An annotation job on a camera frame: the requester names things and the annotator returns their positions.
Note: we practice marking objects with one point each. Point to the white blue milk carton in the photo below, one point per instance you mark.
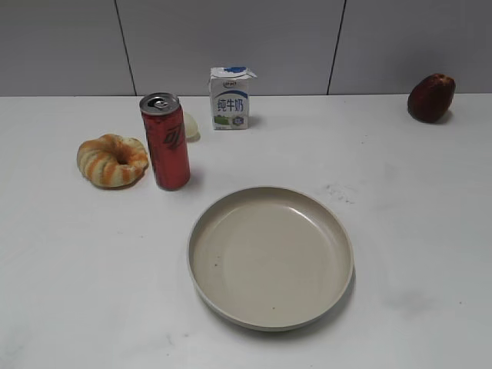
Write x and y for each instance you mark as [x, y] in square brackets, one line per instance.
[229, 97]

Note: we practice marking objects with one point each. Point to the white egg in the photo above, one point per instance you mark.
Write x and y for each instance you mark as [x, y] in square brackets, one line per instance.
[192, 132]

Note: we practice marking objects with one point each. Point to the red cola can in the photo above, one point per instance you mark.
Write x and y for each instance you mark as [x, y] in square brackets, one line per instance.
[165, 133]

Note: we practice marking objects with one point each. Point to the striped orange bagel bread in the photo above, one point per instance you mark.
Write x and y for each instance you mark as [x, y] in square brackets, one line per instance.
[112, 161]

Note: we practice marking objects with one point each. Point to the beige round plate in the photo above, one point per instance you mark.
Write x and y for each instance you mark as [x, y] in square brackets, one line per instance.
[269, 259]

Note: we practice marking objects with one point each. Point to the dark red fruit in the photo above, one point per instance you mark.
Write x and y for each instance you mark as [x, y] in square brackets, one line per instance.
[431, 98]

